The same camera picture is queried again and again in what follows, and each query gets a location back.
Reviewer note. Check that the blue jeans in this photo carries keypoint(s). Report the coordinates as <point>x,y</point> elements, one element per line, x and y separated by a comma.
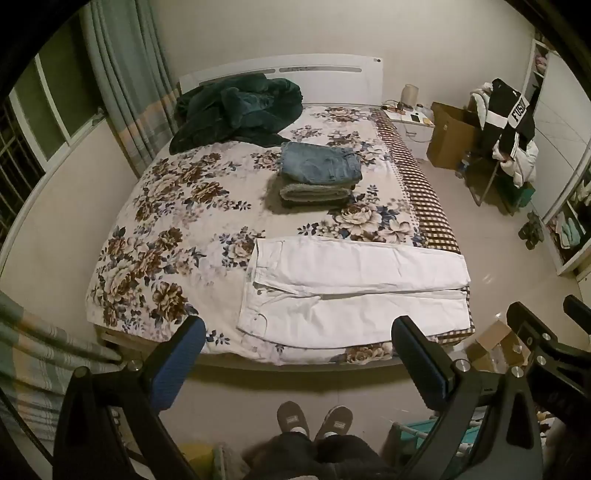
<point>318,161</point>

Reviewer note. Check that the person's leg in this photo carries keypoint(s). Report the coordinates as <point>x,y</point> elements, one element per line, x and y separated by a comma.
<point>346,459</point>
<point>281,457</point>

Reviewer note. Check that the person's right grey slipper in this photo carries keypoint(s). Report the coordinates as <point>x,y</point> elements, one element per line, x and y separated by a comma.
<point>336,421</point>

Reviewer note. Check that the green slipper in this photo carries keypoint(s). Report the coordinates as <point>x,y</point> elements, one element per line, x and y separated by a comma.
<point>525,228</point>
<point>536,235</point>

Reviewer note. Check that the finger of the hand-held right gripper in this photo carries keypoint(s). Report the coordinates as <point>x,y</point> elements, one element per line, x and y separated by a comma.
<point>579,309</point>
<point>531,323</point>

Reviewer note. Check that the black and white jacket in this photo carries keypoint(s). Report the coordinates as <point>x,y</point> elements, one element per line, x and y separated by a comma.
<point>508,115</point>

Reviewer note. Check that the chair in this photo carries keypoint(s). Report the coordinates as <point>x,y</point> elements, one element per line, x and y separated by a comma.
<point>485,175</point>

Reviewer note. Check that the white pants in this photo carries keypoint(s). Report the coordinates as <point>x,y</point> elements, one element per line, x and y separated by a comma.
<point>346,277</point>

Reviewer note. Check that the small cardboard box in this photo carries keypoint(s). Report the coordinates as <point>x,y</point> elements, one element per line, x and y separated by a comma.
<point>496,344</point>

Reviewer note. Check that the beige table lamp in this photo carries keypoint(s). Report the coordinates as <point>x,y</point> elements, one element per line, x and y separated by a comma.
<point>409,96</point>

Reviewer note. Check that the large cardboard box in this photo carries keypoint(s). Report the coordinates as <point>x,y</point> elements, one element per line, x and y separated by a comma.
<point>450,138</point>

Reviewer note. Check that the person's right leg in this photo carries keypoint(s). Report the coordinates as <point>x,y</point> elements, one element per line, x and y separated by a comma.
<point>346,459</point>

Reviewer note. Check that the teal plastic rack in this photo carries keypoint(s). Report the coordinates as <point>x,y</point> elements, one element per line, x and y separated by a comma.
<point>422,438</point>

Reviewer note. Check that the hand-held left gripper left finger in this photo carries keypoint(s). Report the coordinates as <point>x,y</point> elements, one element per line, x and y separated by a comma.
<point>178,353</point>

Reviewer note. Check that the white wardrobe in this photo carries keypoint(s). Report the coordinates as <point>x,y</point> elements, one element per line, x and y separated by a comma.
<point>561,138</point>

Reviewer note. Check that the person's left leg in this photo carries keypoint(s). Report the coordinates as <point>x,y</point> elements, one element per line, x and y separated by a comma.
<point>281,457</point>

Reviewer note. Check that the plastic water bottle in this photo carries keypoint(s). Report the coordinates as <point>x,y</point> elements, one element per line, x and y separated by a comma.
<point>463,166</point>

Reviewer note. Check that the folded grey fleece cloth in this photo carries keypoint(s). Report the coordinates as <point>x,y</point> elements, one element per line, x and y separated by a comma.
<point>314,191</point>

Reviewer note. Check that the green striped curtain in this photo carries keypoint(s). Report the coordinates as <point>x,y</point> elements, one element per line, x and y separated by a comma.
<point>41,350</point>
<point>124,69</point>

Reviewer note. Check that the floral bed sheet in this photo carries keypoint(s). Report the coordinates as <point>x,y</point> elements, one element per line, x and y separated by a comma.
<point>194,221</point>

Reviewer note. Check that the white bed headboard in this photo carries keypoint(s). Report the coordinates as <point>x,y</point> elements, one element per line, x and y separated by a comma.
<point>332,76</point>

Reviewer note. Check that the person's left grey slipper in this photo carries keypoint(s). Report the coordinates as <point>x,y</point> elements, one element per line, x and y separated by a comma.
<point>294,417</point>

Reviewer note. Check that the person's grey slipper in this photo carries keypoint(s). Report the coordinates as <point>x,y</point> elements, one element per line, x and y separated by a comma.
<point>294,417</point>
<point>336,421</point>

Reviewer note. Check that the white nightstand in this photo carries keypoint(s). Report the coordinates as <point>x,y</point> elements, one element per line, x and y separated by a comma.
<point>415,138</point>

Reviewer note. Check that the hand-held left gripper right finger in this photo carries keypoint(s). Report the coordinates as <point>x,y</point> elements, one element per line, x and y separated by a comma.
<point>415,355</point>

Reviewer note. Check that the white garment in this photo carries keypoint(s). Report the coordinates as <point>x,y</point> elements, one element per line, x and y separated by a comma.
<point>524,164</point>

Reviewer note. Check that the dark green blanket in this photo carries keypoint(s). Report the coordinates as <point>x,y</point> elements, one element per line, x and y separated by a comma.
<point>231,110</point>

